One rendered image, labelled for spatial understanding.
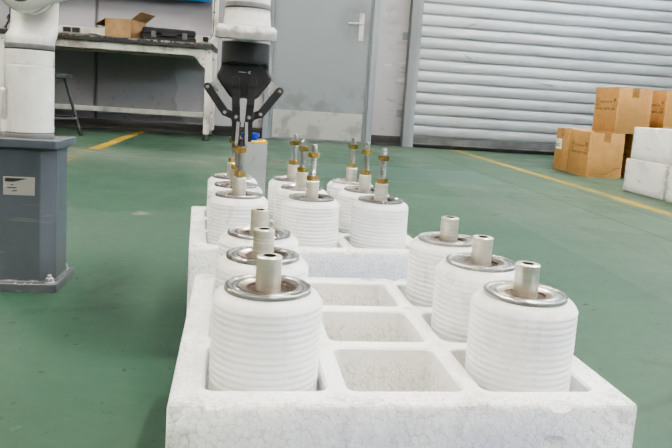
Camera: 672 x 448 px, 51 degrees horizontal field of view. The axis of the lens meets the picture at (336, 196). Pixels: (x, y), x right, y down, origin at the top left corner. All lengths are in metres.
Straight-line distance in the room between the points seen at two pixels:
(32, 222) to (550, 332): 1.09
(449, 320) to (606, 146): 4.20
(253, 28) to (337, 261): 0.38
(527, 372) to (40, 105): 1.11
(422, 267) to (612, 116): 4.16
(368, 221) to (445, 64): 5.45
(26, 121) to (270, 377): 1.00
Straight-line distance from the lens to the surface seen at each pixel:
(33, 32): 1.50
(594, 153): 4.88
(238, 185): 1.13
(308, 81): 6.39
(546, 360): 0.64
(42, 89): 1.49
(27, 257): 1.50
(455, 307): 0.75
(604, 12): 7.13
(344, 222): 1.26
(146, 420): 0.96
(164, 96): 6.44
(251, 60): 1.09
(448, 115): 6.58
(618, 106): 4.93
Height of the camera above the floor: 0.42
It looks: 8 degrees down
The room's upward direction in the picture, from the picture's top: 4 degrees clockwise
